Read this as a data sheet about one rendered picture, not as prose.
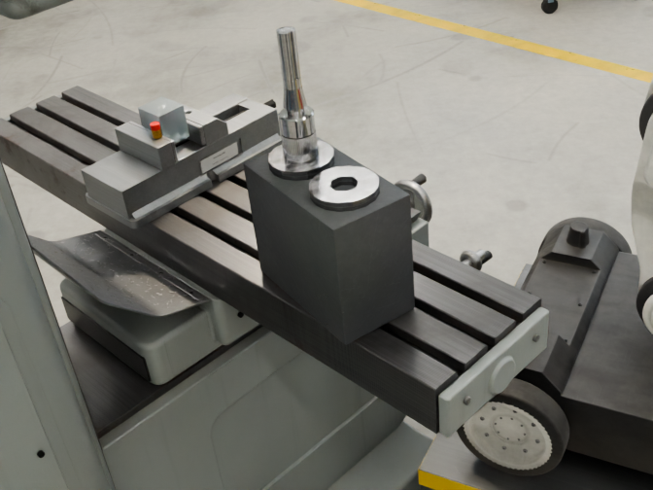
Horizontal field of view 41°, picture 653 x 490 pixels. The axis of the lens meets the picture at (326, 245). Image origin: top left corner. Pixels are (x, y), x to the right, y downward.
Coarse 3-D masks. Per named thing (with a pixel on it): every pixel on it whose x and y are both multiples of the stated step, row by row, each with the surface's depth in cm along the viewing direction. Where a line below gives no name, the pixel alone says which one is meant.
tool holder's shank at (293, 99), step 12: (288, 36) 108; (288, 48) 108; (288, 60) 109; (288, 72) 110; (288, 84) 111; (300, 84) 112; (288, 96) 112; (300, 96) 112; (288, 108) 113; (300, 108) 113
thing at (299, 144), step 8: (280, 128) 115; (288, 128) 114; (296, 128) 114; (304, 128) 114; (312, 128) 115; (288, 136) 115; (296, 136) 114; (304, 136) 114; (312, 136) 115; (288, 144) 115; (296, 144) 115; (304, 144) 115; (312, 144) 116; (288, 152) 116; (296, 152) 116; (304, 152) 116; (312, 152) 116; (288, 160) 117; (296, 160) 116; (304, 160) 116
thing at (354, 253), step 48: (288, 192) 113; (336, 192) 110; (384, 192) 111; (288, 240) 118; (336, 240) 107; (384, 240) 111; (288, 288) 125; (336, 288) 111; (384, 288) 116; (336, 336) 117
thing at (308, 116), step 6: (306, 108) 115; (312, 108) 115; (282, 114) 114; (288, 114) 114; (306, 114) 114; (312, 114) 114; (282, 120) 114; (288, 120) 113; (294, 120) 113; (300, 120) 113; (306, 120) 113; (312, 120) 114; (294, 126) 113
